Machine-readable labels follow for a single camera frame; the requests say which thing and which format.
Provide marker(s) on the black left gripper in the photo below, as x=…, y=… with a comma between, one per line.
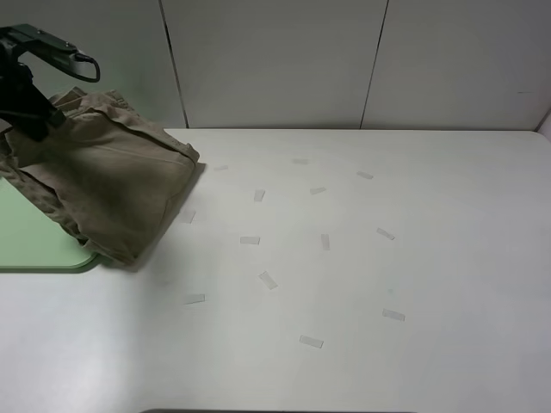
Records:
x=23, y=106

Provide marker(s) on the khaki shorts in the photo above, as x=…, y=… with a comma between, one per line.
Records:
x=108, y=176

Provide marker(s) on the green plastic tray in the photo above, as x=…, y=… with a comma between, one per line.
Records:
x=32, y=243

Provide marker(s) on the clear tape strip near tray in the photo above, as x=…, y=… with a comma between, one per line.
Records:
x=187, y=216

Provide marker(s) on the clear tape strip left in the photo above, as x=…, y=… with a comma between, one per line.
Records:
x=195, y=298

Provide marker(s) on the clear tape strip middle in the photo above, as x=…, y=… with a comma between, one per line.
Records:
x=250, y=240

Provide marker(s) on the clear tape strip centre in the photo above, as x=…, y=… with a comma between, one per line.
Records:
x=268, y=281

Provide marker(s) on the clear tape strip bottom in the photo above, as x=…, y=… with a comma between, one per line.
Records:
x=309, y=341

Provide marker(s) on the clear tape strip right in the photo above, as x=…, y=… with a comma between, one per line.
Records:
x=394, y=315

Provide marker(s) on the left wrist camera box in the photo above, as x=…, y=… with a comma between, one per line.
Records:
x=59, y=54

